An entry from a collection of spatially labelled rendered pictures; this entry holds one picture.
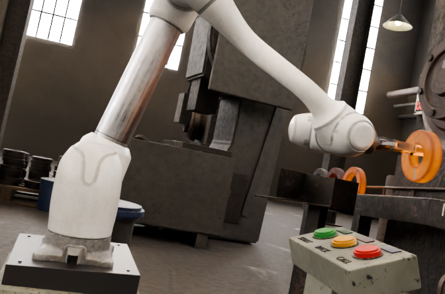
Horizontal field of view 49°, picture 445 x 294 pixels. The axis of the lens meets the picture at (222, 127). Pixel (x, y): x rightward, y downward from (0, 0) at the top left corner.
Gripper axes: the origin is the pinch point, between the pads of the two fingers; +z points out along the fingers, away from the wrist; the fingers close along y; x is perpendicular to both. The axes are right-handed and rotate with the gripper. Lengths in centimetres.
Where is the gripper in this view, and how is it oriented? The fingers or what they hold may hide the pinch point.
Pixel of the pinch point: (421, 150)
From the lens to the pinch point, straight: 157.1
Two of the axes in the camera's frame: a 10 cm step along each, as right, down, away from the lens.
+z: 9.6, 1.6, 2.1
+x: 1.5, -9.9, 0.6
